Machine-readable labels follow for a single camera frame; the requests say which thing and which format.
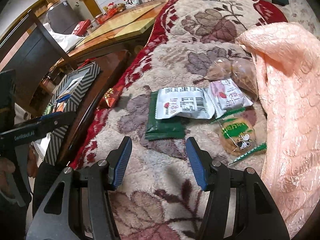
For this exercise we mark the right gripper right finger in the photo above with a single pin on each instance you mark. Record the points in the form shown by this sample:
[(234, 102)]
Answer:
[(256, 214)]

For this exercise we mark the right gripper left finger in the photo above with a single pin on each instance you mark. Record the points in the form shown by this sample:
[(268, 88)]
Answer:
[(78, 197)]

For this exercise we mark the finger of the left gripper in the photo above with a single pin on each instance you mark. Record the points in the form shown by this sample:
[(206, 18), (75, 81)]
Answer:
[(16, 137), (51, 120)]

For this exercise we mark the white strawberry snack packet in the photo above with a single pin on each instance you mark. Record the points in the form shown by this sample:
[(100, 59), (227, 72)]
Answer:
[(226, 96)]

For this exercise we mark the clear bag of brown nuts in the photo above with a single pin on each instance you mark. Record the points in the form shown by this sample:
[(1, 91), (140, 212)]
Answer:
[(241, 71)]

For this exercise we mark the person left hand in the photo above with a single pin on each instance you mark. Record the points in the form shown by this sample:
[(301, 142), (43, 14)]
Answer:
[(8, 167)]

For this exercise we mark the dark wooden chair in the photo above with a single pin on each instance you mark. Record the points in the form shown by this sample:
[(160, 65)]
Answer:
[(41, 64)]

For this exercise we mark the white tray with striped rim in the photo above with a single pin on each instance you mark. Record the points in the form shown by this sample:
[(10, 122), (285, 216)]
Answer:
[(67, 98)]

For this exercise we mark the green round cracker packet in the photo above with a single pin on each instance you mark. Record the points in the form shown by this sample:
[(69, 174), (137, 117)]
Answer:
[(240, 134)]

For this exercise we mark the floral red sofa blanket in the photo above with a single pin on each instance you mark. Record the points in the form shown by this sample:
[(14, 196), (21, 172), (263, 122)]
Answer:
[(159, 197)]

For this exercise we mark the red foil snack packet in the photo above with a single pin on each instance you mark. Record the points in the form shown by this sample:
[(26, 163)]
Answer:
[(111, 97)]

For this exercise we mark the red cloth on chair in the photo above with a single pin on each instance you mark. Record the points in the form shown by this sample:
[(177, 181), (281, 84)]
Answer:
[(87, 61)]

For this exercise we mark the dark green snack packet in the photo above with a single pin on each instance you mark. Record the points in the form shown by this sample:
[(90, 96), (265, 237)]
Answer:
[(162, 129)]

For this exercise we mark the red gift bag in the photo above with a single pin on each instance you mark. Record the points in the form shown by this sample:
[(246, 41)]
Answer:
[(81, 28)]

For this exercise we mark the white barcode snack packet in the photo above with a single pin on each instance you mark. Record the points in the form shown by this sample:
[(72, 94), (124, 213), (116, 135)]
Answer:
[(187, 102)]

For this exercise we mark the wooden coffee table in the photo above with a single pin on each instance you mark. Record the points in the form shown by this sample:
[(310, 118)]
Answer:
[(131, 23)]

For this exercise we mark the pink quilted blanket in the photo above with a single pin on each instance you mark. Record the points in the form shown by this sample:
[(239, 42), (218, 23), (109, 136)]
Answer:
[(286, 59)]

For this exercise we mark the couple photo frame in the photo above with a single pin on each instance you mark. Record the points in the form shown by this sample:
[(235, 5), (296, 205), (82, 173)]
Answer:
[(132, 3)]

